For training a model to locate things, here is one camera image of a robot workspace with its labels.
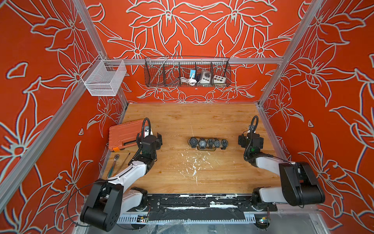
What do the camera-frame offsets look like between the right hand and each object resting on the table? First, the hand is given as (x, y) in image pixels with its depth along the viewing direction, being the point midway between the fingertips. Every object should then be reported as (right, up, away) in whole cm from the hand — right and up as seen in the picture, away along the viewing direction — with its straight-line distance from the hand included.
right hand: (247, 135), depth 91 cm
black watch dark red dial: (-25, -4, -4) cm, 25 cm away
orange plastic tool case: (-81, -1, +4) cm, 81 cm away
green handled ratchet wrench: (-83, -14, -3) cm, 84 cm away
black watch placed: (-16, -5, -4) cm, 17 cm away
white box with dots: (-18, +37, +3) cm, 41 cm away
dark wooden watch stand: (-30, -6, -6) cm, 31 cm away
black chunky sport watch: (-35, -4, -5) cm, 36 cm away
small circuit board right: (-2, -41, -22) cm, 46 cm away
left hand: (-62, +1, -4) cm, 62 cm away
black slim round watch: (-21, -5, -4) cm, 22 cm away
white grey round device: (-27, +36, -1) cm, 45 cm away
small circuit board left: (-62, -40, -20) cm, 76 cm away
